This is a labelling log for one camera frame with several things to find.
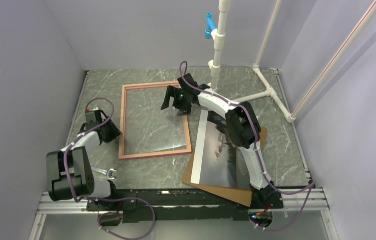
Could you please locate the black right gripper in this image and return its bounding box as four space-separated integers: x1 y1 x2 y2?
161 85 191 116

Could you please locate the clear acrylic sheet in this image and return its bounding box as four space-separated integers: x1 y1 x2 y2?
124 85 187 155

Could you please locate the red wooden picture frame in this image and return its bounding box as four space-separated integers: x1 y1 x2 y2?
118 80 192 160

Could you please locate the glossy photo with white borders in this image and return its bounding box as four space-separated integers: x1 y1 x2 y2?
190 110 250 190

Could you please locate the white PVC pipe stand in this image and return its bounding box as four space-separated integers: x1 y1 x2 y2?
208 0 376 123

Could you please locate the brown cardboard backing board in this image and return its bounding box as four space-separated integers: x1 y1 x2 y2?
181 125 269 208

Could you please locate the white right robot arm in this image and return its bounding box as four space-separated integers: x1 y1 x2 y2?
161 73 275 208

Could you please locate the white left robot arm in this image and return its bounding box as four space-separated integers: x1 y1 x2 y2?
46 108 121 210

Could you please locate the silver open-end wrench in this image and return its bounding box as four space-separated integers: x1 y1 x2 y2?
91 166 118 180

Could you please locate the blue pipe fitting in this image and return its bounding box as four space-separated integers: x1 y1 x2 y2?
204 12 217 40

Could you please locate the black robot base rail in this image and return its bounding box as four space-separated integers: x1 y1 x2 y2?
52 178 316 228

